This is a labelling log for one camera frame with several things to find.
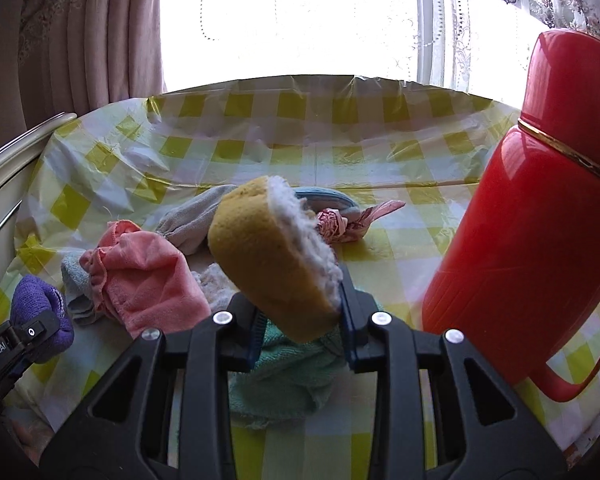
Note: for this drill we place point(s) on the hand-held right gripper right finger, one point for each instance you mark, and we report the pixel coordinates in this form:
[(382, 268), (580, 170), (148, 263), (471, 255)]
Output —
[(360, 325)]

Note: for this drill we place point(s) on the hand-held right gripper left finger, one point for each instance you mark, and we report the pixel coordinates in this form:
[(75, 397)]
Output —
[(240, 320)]

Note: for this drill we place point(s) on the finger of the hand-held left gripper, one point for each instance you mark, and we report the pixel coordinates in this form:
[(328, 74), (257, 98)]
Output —
[(32, 332)]

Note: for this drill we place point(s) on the purple knitted sock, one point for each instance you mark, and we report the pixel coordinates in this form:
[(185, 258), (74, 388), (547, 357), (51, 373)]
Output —
[(35, 295)]

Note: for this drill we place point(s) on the yellow sponge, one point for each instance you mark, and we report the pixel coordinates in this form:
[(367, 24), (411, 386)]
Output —
[(260, 255)]

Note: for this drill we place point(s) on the pink patterned cloth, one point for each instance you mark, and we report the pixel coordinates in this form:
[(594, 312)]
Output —
[(350, 227)]

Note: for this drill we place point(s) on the grey fleece mitten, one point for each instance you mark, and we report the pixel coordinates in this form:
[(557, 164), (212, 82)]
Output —
[(190, 222)]

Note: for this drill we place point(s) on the white fluffy cloth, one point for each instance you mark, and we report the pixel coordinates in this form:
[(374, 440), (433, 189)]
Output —
[(212, 282)]

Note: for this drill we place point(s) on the green towel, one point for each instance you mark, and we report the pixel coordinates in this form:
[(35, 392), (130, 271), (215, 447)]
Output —
[(280, 380)]

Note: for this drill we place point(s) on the pink fleece cloth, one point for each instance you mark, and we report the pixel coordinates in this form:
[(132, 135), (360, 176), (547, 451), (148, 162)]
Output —
[(150, 280)]

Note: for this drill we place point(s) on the blue ribbed cloth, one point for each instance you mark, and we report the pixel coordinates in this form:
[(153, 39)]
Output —
[(330, 197)]

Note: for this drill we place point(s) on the white carved dresser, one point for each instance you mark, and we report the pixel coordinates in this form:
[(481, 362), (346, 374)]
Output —
[(0, 185)]

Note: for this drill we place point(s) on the green checked plastic tablecloth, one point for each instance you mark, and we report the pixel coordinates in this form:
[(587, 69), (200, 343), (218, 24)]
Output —
[(380, 160)]

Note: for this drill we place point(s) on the red thermos flask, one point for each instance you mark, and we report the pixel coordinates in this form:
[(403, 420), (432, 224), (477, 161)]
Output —
[(510, 240)]

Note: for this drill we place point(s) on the brown embroidered curtain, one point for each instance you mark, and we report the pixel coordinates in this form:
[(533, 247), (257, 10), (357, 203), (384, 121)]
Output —
[(90, 35)]

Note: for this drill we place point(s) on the sheer lace curtain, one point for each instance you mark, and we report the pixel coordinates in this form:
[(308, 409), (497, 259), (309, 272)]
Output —
[(555, 5)]

